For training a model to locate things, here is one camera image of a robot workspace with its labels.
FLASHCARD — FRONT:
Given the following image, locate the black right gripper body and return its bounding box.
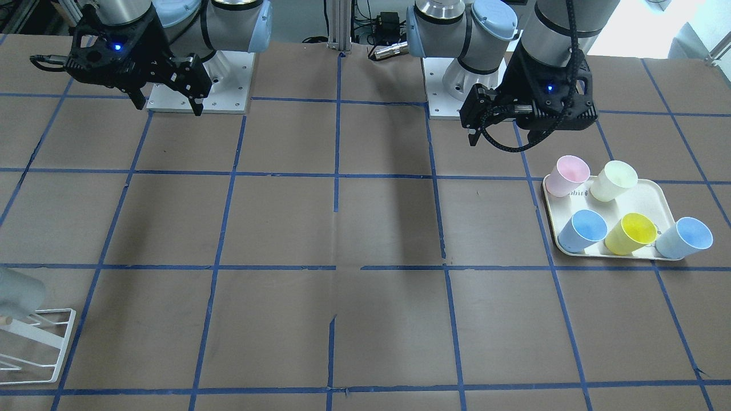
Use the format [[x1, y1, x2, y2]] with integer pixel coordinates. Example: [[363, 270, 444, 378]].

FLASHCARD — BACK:
[[30, 8, 190, 99]]

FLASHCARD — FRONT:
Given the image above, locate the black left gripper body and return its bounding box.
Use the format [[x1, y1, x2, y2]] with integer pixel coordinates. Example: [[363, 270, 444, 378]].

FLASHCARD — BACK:
[[479, 45, 598, 143]]

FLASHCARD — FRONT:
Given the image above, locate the pale grey plastic cup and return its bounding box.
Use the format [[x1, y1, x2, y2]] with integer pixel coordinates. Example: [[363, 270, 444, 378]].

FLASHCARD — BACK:
[[1, 267, 46, 319]]

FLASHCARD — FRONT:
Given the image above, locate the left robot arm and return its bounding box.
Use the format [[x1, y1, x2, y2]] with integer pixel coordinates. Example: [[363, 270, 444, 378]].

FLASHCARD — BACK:
[[405, 1, 618, 153]]

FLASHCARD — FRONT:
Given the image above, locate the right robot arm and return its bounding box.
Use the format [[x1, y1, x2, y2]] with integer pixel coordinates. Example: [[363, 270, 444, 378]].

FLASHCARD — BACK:
[[30, 1, 272, 115]]

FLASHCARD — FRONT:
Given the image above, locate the pink plastic cup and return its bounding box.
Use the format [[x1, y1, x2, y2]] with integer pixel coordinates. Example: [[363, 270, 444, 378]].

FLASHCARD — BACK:
[[545, 155, 591, 198]]

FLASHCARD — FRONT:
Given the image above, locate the pale green plastic cup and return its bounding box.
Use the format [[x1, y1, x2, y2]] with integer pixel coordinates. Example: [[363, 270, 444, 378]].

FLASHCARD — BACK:
[[590, 160, 638, 202]]

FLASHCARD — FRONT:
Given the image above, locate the yellow plastic cup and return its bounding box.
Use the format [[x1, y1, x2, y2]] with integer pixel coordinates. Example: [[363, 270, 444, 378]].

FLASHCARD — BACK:
[[605, 212, 658, 256]]

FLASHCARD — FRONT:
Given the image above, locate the light blue plastic cup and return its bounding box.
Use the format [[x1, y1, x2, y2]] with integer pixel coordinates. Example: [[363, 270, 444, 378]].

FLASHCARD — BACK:
[[656, 216, 714, 259]]

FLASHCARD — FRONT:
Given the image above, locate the silver metal connector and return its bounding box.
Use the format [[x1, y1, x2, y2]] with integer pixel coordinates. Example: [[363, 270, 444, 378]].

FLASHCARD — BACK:
[[368, 41, 409, 62]]

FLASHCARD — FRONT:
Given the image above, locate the cream plastic tray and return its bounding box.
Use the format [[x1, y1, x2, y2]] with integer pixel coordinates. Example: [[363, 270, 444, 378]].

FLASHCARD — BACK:
[[542, 174, 686, 261]]

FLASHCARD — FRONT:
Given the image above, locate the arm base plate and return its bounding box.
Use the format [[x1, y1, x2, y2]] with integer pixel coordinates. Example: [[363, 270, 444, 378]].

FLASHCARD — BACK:
[[146, 50, 258, 115], [421, 57, 509, 120]]

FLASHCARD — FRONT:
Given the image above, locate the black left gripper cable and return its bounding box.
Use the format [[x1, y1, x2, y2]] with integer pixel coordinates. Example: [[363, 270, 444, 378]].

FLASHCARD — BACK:
[[479, 0, 589, 153]]

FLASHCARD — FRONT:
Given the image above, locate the aluminium frame post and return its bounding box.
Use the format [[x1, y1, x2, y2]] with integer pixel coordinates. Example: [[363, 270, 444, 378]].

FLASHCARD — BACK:
[[326, 0, 352, 55]]

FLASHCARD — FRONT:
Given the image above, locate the white wire cup rack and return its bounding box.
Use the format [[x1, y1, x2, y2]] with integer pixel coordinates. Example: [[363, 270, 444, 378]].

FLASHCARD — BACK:
[[2, 308, 77, 386]]

